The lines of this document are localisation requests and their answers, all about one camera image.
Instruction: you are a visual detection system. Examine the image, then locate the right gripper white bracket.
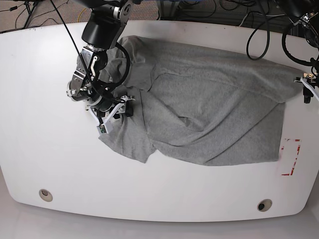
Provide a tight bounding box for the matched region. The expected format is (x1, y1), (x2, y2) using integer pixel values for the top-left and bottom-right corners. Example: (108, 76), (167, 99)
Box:
(86, 95), (136, 134)

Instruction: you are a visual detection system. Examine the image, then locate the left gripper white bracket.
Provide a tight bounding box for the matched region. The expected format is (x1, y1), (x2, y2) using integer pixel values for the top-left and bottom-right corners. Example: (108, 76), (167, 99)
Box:
(294, 73), (319, 104)

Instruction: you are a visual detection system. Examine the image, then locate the grey t-shirt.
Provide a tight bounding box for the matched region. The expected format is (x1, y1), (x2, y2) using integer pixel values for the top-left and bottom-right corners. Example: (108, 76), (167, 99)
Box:
(99, 36), (302, 166)

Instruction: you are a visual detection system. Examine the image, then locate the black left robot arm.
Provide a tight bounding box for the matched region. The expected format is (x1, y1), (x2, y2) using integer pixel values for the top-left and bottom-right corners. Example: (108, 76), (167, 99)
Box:
(275, 0), (319, 104)

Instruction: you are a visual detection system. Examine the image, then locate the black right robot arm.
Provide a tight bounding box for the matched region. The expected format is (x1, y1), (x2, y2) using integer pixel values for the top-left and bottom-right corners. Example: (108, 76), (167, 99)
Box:
(66, 0), (134, 134)

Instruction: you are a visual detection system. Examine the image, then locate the red tape rectangle marking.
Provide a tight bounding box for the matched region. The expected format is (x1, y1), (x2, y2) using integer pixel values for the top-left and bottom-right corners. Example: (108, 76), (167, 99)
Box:
(279, 138), (302, 176)

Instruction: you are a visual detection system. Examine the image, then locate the black tripod stand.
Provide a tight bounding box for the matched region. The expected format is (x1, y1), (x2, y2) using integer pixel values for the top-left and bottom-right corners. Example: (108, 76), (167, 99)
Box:
(14, 0), (44, 30)

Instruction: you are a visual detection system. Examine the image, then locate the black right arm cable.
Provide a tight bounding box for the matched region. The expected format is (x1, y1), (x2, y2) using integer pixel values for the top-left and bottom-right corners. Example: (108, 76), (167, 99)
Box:
(49, 0), (132, 103)

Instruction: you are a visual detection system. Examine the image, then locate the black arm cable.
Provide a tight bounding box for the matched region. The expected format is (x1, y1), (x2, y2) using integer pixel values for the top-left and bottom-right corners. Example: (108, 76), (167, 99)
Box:
(246, 0), (319, 67)
(49, 0), (132, 103)

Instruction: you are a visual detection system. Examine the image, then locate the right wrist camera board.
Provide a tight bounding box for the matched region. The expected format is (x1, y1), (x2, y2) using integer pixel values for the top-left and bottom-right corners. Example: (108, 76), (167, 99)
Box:
(97, 125), (107, 135)

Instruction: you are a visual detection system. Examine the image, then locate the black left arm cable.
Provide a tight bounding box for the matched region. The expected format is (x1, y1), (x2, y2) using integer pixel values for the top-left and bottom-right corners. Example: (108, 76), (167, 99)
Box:
(246, 0), (319, 67)

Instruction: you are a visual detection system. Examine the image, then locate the right table cable grommet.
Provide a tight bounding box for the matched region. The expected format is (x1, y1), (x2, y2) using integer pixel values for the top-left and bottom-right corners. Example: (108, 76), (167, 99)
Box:
(257, 199), (272, 212)

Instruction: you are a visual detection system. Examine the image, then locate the table cable grommet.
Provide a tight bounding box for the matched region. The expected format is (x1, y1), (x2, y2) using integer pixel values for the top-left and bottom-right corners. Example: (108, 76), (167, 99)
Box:
(257, 199), (272, 212)
(39, 189), (53, 202)

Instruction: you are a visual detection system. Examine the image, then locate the left table cable grommet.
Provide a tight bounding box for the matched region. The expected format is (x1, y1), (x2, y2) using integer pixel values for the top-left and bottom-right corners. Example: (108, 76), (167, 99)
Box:
(39, 189), (53, 202)

